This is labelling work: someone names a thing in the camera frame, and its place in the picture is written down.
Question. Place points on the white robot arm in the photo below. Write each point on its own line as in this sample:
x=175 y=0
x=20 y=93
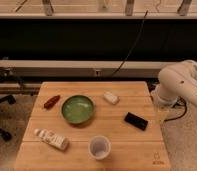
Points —
x=178 y=80

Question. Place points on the white sponge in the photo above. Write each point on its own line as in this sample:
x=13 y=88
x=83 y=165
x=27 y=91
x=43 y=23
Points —
x=111 y=98

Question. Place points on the green bowl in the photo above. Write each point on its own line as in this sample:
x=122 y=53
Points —
x=77 y=109

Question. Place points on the black rectangular block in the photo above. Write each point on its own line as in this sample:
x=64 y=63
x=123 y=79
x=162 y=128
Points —
x=136 y=121

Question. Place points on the white tube bottle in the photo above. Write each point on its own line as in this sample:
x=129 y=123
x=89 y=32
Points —
x=51 y=138

